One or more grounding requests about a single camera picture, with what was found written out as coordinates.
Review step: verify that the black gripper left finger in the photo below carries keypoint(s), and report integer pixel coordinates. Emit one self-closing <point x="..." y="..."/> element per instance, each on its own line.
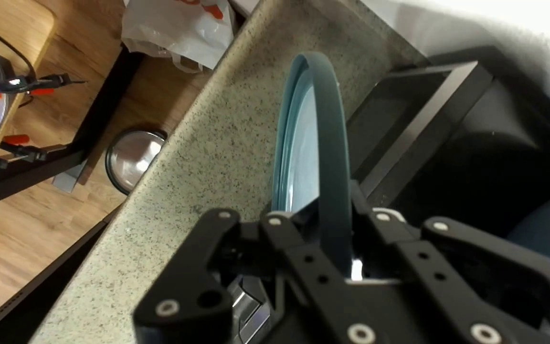
<point x="235" y="282"/>

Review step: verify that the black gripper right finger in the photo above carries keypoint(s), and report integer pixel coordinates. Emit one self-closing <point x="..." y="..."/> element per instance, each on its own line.
<point x="483" y="289"/>

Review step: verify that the teal plastic plate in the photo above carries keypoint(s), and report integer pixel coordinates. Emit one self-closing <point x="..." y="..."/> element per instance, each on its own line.
<point x="311" y="158"/>

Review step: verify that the stainless black microwave oven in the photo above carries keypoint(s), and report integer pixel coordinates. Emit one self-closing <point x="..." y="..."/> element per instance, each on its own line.
<point x="466" y="137"/>

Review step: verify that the round metal trash can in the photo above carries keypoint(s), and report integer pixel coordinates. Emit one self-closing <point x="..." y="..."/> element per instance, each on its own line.
<point x="130" y="156"/>

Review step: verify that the white plastic bag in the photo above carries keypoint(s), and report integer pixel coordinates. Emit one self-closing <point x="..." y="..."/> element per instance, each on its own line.
<point x="198" y="31"/>

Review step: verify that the red handled clamp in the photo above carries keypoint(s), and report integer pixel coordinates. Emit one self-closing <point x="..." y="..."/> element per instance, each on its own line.
<point x="34" y="87"/>

